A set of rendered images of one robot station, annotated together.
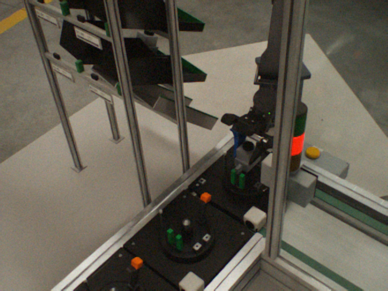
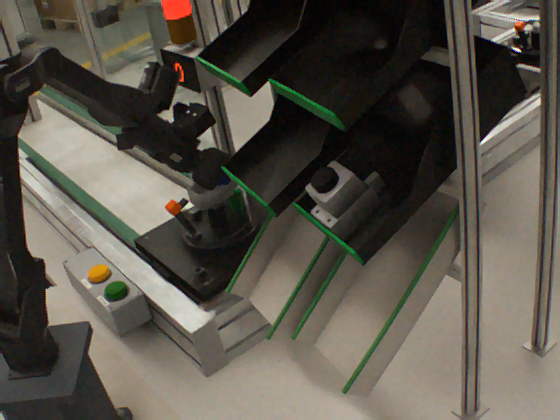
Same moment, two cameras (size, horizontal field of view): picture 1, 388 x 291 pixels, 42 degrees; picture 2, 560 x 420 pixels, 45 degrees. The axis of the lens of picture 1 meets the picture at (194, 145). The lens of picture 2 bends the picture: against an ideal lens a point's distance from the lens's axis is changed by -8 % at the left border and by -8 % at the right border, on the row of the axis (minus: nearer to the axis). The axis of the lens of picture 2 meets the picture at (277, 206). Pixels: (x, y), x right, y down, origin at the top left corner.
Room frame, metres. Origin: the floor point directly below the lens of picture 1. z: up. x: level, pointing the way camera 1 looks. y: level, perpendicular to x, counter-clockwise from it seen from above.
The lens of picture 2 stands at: (1.96, 0.21, 1.66)
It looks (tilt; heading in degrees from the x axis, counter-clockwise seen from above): 32 degrees down; 194
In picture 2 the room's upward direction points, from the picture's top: 12 degrees counter-clockwise
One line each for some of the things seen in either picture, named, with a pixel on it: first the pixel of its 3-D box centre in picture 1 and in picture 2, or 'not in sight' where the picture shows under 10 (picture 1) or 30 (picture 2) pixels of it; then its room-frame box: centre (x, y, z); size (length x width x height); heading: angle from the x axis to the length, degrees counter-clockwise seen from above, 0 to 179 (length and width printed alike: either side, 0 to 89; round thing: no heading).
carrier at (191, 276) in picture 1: (186, 228); not in sight; (0.77, 0.03, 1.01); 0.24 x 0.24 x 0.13; 46
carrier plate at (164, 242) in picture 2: (246, 182); (222, 237); (0.96, -0.14, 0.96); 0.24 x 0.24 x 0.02; 46
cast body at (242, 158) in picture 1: (245, 156); (212, 178); (0.95, -0.14, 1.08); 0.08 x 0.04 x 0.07; 137
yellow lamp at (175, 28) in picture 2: not in sight; (181, 27); (0.74, -0.20, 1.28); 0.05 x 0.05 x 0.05
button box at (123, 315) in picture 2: not in sight; (104, 288); (1.05, -0.35, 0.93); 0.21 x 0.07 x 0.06; 46
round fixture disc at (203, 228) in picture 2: (247, 178); (220, 228); (0.96, -0.14, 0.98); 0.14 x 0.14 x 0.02
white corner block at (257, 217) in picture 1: (254, 219); not in sight; (0.82, -0.15, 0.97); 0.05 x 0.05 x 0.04; 46
